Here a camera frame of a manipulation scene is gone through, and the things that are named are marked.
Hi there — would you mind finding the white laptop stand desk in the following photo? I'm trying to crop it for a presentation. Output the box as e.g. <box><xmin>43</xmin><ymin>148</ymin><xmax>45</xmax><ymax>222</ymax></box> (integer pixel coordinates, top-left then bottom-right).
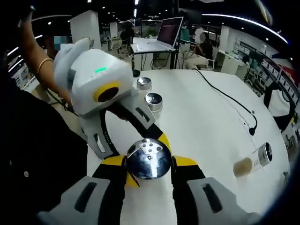
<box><xmin>130</xmin><ymin>37</ymin><xmax>181</xmax><ymax>71</ymax></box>

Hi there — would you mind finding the black power cable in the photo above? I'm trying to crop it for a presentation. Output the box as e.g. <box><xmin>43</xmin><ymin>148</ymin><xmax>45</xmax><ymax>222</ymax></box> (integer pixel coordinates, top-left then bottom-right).
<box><xmin>191</xmin><ymin>67</ymin><xmax>259</xmax><ymax>137</ymax></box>

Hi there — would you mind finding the small glass seasoning bottle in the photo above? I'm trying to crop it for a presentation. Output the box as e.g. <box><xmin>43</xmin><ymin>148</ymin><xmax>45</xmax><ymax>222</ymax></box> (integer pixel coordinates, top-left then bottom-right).
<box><xmin>136</xmin><ymin>76</ymin><xmax>153</xmax><ymax>92</ymax></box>
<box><xmin>144</xmin><ymin>92</ymin><xmax>164</xmax><ymax>113</ymax></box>

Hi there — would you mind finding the silver laptop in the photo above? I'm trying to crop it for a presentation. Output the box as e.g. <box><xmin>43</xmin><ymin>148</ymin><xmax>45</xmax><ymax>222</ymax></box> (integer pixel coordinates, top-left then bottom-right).
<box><xmin>150</xmin><ymin>16</ymin><xmax>185</xmax><ymax>51</ymax></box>

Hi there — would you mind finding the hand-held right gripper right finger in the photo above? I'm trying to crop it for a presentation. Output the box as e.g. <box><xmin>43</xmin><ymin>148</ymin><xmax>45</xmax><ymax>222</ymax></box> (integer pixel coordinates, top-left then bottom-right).
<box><xmin>170</xmin><ymin>155</ymin><xmax>262</xmax><ymax>225</ymax></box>

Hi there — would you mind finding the storage shelf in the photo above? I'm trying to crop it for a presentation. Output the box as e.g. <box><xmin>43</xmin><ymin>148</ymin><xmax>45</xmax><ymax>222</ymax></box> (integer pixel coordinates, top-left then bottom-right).
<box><xmin>234</xmin><ymin>38</ymin><xmax>300</xmax><ymax>101</ymax></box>

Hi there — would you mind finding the thin wrist bracelet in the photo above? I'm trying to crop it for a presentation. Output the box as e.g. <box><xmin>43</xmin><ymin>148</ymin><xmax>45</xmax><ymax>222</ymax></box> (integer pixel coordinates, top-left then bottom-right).
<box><xmin>38</xmin><ymin>58</ymin><xmax>54</xmax><ymax>74</ymax></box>

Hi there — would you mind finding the tall brown-powder seasoning bottle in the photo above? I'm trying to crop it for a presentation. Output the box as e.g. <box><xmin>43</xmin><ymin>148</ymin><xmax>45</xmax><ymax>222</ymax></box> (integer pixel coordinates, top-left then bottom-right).
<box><xmin>232</xmin><ymin>142</ymin><xmax>274</xmax><ymax>178</ymax></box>

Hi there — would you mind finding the person's black clothing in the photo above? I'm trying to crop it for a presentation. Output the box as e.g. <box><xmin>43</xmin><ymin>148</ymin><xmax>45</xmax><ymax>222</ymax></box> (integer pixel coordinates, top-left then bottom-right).
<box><xmin>0</xmin><ymin>77</ymin><xmax>89</xmax><ymax>218</ymax></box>

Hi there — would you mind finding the row of white storage bins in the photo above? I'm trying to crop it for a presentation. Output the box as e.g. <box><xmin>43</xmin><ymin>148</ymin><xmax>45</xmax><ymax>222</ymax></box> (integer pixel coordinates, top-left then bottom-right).
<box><xmin>260</xmin><ymin>58</ymin><xmax>299</xmax><ymax>94</ymax></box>

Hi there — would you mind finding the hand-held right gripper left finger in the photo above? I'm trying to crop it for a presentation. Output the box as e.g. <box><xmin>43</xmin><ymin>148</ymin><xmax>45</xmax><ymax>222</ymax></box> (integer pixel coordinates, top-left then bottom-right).
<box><xmin>37</xmin><ymin>154</ymin><xmax>128</xmax><ymax>225</ymax></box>

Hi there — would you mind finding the person's left hand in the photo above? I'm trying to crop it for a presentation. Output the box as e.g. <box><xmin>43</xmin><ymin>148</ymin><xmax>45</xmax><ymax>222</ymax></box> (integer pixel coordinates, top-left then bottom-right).
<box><xmin>41</xmin><ymin>64</ymin><xmax>74</xmax><ymax>106</ymax></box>

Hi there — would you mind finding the tall white-powder seasoning bottle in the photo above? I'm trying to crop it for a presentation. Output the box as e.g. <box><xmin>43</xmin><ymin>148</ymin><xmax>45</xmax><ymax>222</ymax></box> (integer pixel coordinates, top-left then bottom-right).
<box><xmin>126</xmin><ymin>138</ymin><xmax>173</xmax><ymax>181</ymax></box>

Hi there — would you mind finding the person in white black shirt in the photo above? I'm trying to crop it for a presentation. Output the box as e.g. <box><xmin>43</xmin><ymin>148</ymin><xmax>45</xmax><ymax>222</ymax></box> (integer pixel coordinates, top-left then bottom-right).
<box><xmin>262</xmin><ymin>82</ymin><xmax>300</xmax><ymax>136</ymax></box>

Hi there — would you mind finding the curved ceiling light strip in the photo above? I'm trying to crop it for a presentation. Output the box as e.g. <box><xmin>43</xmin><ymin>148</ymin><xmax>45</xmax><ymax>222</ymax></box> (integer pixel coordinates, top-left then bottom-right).
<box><xmin>202</xmin><ymin>13</ymin><xmax>288</xmax><ymax>44</ymax></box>

